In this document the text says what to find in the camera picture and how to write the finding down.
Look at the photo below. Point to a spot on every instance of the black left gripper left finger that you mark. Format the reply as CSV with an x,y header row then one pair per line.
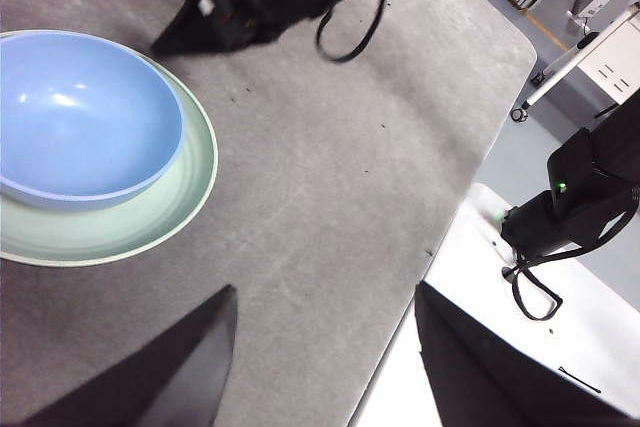
x,y
190,372

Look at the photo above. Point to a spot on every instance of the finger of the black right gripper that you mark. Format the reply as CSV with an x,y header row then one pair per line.
x,y
200,32

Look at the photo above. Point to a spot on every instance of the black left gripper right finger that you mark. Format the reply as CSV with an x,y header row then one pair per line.
x,y
475,382

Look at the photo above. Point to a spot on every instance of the blue ribbed bowl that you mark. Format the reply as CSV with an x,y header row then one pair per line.
x,y
85,122

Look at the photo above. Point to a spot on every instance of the green shallow plate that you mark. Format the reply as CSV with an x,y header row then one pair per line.
x,y
100,237

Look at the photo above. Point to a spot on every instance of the white desk with caster leg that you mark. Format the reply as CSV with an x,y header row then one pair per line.
x,y
615,62

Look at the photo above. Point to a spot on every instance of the thin black pin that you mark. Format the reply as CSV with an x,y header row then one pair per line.
x,y
580,379

